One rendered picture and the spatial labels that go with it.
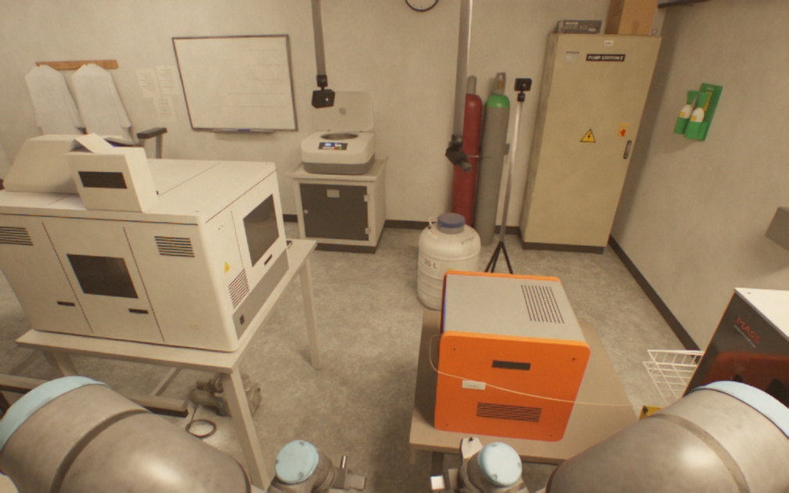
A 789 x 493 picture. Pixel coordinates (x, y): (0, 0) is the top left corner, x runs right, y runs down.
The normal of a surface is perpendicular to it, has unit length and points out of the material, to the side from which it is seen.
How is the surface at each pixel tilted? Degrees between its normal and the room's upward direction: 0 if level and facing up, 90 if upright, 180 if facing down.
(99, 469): 31
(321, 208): 90
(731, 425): 5
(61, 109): 89
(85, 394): 25
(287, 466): 19
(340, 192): 90
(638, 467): 37
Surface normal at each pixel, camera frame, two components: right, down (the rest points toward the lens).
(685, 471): -0.29, -0.58
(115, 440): 0.21, -0.85
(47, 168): -0.08, -0.37
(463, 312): 0.00, -0.88
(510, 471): 0.13, -0.69
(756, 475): 0.28, -0.32
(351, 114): -0.13, 0.68
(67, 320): -0.13, 0.47
